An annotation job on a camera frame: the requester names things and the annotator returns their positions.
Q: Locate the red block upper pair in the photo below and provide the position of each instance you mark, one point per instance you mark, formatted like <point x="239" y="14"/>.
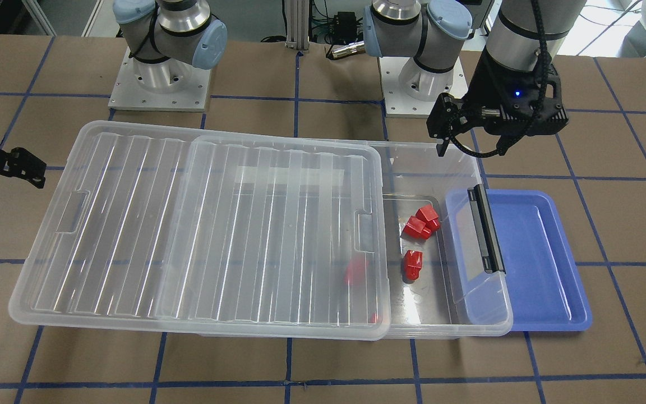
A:
<point x="428" y="215"/>

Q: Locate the clear plastic box lid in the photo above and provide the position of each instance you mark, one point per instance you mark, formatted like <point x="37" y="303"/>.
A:
<point x="168" y="229"/>

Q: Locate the red block under lid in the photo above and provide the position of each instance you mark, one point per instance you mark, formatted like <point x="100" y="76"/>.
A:
<point x="355" y="272"/>

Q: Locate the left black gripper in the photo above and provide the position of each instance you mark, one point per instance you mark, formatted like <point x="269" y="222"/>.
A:
<point x="484" y="90"/>

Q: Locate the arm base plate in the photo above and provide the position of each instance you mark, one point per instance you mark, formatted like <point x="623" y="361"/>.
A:
<point x="410" y="92"/>
<point x="170" y="86"/>

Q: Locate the black power strip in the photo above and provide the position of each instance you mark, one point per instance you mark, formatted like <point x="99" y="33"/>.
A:
<point x="344" y="28"/>

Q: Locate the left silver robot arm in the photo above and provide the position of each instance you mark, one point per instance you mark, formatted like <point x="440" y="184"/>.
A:
<point x="525" y="34"/>

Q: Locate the clear plastic storage box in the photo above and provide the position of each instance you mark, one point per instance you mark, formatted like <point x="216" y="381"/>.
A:
<point x="441" y="280"/>

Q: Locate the blue plastic tray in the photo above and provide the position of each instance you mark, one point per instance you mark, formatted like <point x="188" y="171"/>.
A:
<point x="540" y="289"/>

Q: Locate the black box handle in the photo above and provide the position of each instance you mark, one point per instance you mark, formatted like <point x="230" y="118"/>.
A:
<point x="485" y="230"/>

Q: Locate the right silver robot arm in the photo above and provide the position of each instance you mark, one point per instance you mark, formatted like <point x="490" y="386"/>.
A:
<point x="172" y="47"/>

